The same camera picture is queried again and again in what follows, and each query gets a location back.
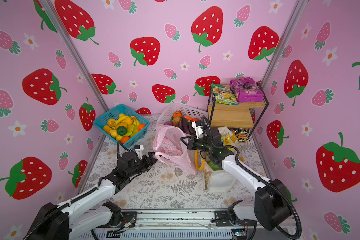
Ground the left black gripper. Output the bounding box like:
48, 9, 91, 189
127, 152, 162, 180

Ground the pink plastic grocery bag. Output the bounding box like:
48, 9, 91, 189
153, 124, 197, 175

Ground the green chips bag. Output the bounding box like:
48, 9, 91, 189
207, 162, 221, 171

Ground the white paper grocery bag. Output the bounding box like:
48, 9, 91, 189
195, 127, 253, 192

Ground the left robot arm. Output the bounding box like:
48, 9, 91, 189
24, 151, 158, 240

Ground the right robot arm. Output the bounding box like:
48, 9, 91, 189
181, 117, 302, 240

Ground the purple eggplant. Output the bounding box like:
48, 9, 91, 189
181, 118, 191, 135

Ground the brown potato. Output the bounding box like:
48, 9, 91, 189
172, 116, 182, 127

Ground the small orange pumpkin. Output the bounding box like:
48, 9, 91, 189
173, 111, 182, 118

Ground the white plastic basket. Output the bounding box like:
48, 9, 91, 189
156, 103, 209, 127

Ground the orange tangerine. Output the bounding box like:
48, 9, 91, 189
120, 136, 130, 144

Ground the yellow banana bunch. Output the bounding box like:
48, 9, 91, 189
112, 115, 141, 137

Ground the green lime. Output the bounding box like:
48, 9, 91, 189
117, 126, 128, 136

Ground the teal plastic basket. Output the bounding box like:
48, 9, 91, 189
94, 105, 150, 148

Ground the black yellow chips bag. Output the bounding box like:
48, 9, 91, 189
230, 128, 250, 142

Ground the green yellow snack bag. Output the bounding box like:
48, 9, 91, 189
211, 84, 239, 106

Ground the purple snack bag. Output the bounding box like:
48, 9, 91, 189
230, 77, 264, 103

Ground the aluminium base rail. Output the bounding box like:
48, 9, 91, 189
56, 208, 304, 240

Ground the black wire wooden shelf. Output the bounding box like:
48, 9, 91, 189
208, 91, 269, 142

